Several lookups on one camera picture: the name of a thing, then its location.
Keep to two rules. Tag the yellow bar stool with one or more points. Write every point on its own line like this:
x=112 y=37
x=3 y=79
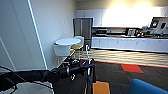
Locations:
x=76 y=47

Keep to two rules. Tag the round pale table top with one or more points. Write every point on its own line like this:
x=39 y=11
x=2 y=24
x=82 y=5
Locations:
x=30 y=89

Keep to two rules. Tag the white lower kitchen cabinets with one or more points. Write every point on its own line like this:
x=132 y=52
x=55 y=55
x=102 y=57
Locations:
x=130 y=44

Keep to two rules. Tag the small steel kitchen appliance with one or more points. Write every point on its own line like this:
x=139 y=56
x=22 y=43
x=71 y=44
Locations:
x=131 y=32

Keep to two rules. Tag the black coffee machine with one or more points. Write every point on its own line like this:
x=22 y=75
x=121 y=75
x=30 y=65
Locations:
x=159 y=26

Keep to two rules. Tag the white bar stool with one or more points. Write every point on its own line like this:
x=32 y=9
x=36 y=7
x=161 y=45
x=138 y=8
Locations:
x=79 y=39

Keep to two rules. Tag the round white high table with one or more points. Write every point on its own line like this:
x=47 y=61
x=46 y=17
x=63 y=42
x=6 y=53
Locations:
x=66 y=41

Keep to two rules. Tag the white drying rack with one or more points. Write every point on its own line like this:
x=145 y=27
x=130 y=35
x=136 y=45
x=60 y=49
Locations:
x=66 y=61

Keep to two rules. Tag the white upper kitchen cabinets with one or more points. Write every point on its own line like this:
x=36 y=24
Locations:
x=126 y=16

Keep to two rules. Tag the stainless steel fridge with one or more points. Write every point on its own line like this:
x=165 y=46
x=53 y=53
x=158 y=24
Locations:
x=83 y=30

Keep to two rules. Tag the white wardrobe door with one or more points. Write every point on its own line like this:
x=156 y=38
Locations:
x=16 y=33

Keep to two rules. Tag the white kitchen cabinets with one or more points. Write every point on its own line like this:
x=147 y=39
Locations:
x=126 y=16
x=130 y=44

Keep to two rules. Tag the blue sofa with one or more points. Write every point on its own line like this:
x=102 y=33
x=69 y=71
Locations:
x=150 y=87

